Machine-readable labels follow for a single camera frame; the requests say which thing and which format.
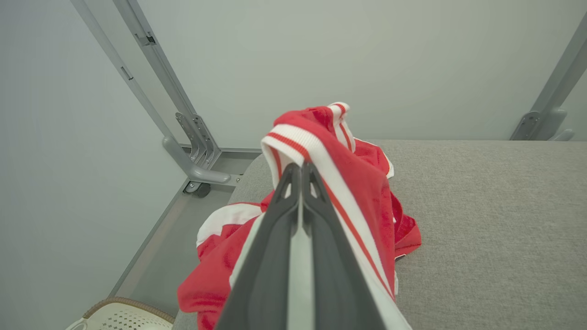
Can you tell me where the white laundry basket brown rim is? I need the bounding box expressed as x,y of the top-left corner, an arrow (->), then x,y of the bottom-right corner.
64,297 -> 176,330

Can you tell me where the black caster wheel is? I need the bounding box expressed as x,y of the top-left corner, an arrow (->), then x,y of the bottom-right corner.
183,182 -> 211,198

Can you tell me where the red white basketball jersey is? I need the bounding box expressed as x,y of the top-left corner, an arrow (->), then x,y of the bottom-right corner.
177,102 -> 422,330

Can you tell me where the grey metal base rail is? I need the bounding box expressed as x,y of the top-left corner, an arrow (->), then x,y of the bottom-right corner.
108,146 -> 262,298

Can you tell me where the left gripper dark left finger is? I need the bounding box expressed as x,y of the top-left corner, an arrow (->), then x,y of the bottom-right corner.
216,163 -> 301,330

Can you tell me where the grey fabric sofa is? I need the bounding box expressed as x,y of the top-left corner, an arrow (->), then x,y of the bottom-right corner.
172,140 -> 587,330

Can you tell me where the grey metal frame post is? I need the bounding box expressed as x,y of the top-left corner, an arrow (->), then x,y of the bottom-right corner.
509,14 -> 587,142
71,0 -> 232,185

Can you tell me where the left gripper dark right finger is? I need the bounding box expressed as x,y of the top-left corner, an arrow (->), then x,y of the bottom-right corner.
301,161 -> 386,330

